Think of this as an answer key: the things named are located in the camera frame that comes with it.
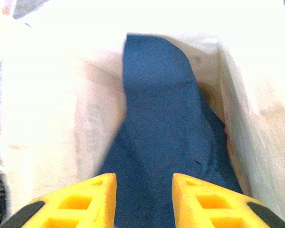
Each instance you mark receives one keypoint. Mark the blue paper napkin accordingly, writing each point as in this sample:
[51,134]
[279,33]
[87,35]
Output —
[156,107]

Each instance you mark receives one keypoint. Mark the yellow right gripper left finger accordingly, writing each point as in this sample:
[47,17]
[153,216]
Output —
[69,206]

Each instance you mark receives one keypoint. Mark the white printed paper bag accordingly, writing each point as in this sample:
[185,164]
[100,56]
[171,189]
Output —
[50,83]

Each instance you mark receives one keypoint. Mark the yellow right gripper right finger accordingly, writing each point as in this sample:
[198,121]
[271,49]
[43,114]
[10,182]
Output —
[216,206]

